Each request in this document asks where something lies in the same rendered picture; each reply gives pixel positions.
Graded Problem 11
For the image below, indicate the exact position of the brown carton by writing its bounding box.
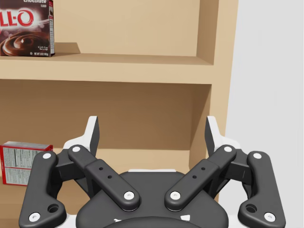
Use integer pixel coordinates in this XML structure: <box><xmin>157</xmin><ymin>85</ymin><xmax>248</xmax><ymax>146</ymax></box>
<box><xmin>0</xmin><ymin>0</ymin><xmax>56</xmax><ymax>57</ymax></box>

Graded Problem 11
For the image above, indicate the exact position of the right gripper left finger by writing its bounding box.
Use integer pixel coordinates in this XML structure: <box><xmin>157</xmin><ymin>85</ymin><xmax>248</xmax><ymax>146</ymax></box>
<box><xmin>18</xmin><ymin>115</ymin><xmax>141</xmax><ymax>226</ymax></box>

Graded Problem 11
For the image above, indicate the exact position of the red and white carton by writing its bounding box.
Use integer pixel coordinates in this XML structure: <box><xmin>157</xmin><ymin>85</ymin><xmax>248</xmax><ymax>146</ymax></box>
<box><xmin>0</xmin><ymin>141</ymin><xmax>54</xmax><ymax>186</ymax></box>

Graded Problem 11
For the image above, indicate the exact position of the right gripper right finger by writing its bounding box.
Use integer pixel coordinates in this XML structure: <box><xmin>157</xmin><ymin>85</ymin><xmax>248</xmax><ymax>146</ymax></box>
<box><xmin>164</xmin><ymin>115</ymin><xmax>286</xmax><ymax>228</ymax></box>

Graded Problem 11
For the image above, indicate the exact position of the pale wooden shelf unit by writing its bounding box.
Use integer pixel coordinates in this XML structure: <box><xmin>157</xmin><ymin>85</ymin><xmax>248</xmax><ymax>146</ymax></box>
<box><xmin>0</xmin><ymin>0</ymin><xmax>239</xmax><ymax>217</ymax></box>

